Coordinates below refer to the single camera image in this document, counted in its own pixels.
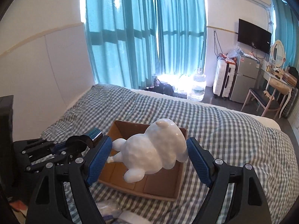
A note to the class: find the black wall television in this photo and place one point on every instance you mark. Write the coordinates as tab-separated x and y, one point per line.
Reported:
254	36

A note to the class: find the teal side curtain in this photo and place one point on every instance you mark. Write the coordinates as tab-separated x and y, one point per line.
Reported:
287	31

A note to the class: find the teal window curtain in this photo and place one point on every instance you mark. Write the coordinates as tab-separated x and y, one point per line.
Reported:
132	41

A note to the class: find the clear water jug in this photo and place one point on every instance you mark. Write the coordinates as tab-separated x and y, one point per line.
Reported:
198	85

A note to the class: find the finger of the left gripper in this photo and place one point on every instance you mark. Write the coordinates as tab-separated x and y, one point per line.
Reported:
59	148

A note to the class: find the silver mini fridge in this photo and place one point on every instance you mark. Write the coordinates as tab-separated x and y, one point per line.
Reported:
244	79

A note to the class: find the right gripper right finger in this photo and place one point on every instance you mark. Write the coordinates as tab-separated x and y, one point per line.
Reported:
248	203

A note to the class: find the wooden chair dark seat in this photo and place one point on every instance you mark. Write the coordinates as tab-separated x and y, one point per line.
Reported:
266	100

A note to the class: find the brown cardboard box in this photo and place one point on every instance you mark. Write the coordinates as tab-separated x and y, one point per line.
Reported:
164	185

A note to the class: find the white vanity desk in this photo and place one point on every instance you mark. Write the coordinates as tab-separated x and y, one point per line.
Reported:
281	86

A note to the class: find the checkered bed blanket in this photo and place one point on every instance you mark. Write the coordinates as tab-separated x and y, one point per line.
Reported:
234	137

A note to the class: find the white suitcase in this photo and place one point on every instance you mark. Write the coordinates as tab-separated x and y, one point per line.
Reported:
224	75

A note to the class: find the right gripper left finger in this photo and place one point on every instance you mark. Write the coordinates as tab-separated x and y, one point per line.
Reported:
48	203

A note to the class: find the oval vanity mirror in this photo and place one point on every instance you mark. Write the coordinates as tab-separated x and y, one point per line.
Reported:
277	55

